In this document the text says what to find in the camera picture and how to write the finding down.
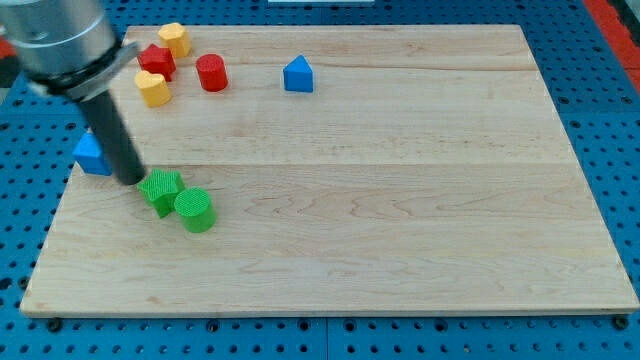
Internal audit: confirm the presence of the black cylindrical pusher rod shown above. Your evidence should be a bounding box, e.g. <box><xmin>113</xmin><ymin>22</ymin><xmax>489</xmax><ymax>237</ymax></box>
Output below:
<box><xmin>77</xmin><ymin>91</ymin><xmax>146</xmax><ymax>185</ymax></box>

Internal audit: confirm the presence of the blue cube block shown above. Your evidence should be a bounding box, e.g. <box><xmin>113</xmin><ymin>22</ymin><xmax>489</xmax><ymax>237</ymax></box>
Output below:
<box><xmin>72</xmin><ymin>132</ymin><xmax>112</xmax><ymax>176</ymax></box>

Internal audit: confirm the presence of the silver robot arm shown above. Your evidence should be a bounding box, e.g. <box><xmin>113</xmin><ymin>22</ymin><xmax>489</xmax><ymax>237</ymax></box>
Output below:
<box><xmin>1</xmin><ymin>0</ymin><xmax>146</xmax><ymax>185</ymax></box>

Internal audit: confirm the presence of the blue triangle block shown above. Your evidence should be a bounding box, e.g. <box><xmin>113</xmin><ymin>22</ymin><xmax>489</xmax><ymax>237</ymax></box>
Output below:
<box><xmin>283</xmin><ymin>55</ymin><xmax>314</xmax><ymax>93</ymax></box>

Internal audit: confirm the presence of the green star block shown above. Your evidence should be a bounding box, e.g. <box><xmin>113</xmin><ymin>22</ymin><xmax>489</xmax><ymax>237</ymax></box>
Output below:
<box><xmin>137</xmin><ymin>168</ymin><xmax>185</xmax><ymax>218</ymax></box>

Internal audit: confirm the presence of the yellow heart block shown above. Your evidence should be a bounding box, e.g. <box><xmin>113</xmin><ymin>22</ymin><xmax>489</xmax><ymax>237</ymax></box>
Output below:
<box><xmin>134</xmin><ymin>70</ymin><xmax>172</xmax><ymax>108</ymax></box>

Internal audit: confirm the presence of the green cylinder block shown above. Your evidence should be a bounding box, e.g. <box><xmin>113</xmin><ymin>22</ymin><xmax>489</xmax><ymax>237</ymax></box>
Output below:
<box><xmin>174</xmin><ymin>187</ymin><xmax>216</xmax><ymax>233</ymax></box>

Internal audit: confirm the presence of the red star block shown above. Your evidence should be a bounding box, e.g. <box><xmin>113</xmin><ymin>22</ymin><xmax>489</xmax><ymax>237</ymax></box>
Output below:
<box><xmin>137</xmin><ymin>44</ymin><xmax>176</xmax><ymax>82</ymax></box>

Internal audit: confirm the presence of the red cylinder block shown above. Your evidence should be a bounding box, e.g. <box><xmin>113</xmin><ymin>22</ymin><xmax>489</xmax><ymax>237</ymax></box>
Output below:
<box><xmin>196</xmin><ymin>54</ymin><xmax>228</xmax><ymax>92</ymax></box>

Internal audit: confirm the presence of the yellow hexagon block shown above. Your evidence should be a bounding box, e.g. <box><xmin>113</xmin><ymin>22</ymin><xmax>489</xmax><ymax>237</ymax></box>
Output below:
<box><xmin>158</xmin><ymin>22</ymin><xmax>192</xmax><ymax>58</ymax></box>

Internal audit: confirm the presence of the wooden board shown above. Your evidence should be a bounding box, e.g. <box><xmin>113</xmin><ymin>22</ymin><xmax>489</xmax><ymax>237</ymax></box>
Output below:
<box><xmin>21</xmin><ymin>25</ymin><xmax>639</xmax><ymax>318</ymax></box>

